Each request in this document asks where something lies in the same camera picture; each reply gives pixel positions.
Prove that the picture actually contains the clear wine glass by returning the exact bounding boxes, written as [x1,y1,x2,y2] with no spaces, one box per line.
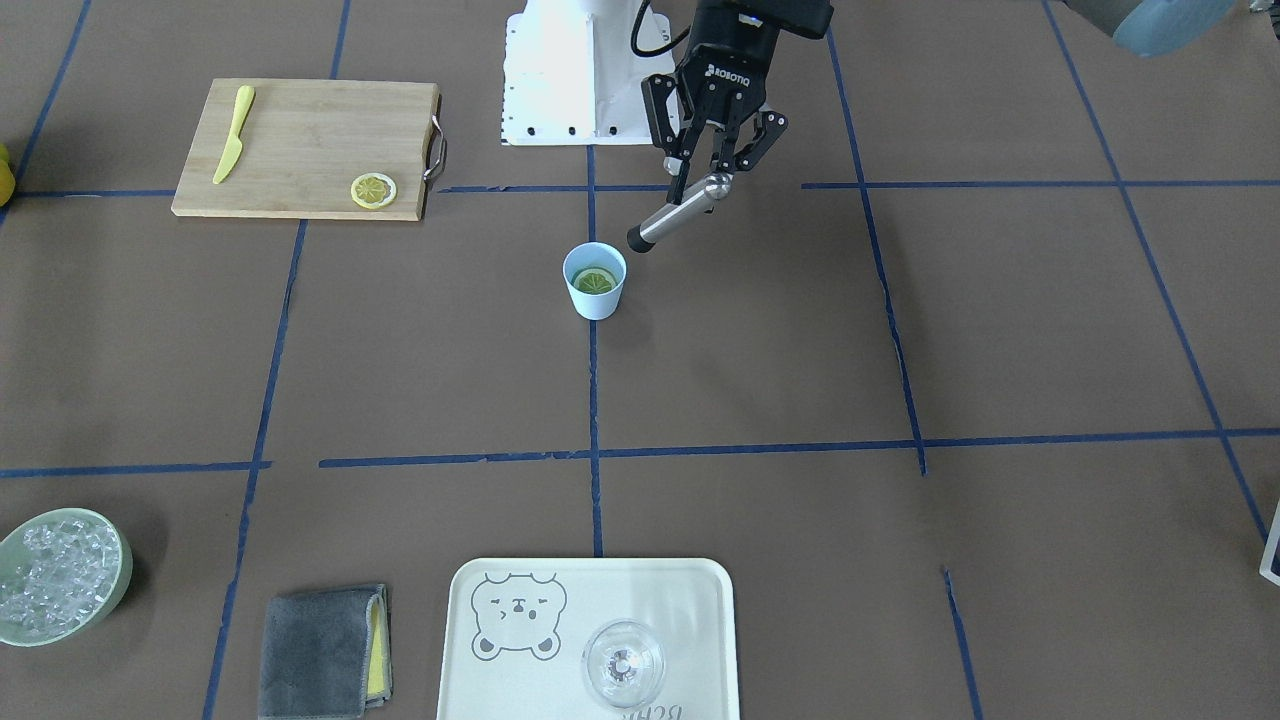
[581,619,666,714]

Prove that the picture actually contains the yellow plastic knife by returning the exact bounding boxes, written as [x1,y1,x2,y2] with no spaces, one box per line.
[212,85,256,184]

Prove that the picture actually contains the grey folded cloth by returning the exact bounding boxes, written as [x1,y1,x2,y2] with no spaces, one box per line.
[257,583,393,719]

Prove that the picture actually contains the whole yellow lemon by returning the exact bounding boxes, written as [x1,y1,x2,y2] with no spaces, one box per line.
[0,143,17,208]

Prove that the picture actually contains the green bowl of ice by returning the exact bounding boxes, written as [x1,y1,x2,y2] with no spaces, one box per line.
[1,507,134,647]

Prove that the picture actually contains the yellow lemon slice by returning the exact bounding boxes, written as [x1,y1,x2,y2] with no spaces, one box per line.
[349,172,399,210]
[570,266,618,296]

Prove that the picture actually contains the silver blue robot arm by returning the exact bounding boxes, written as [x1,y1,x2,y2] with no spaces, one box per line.
[628,1,1231,208]

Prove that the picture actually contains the cream bear tray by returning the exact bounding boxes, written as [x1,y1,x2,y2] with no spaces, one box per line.
[436,559,741,719]

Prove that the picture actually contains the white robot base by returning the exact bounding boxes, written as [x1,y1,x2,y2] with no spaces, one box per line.
[500,1,677,147]

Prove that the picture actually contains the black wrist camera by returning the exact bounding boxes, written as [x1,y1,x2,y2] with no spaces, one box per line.
[690,1,835,44]

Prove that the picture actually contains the steel muddler black tip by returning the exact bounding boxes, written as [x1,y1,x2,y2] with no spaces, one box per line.
[627,172,733,252]

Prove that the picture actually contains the light blue cup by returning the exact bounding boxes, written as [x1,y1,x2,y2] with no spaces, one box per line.
[562,242,627,322]

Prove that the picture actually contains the wooden cutting board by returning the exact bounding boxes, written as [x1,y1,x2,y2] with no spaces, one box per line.
[172,78,444,222]

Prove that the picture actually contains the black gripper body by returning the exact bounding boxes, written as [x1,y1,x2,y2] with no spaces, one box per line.
[641,44,788,170]

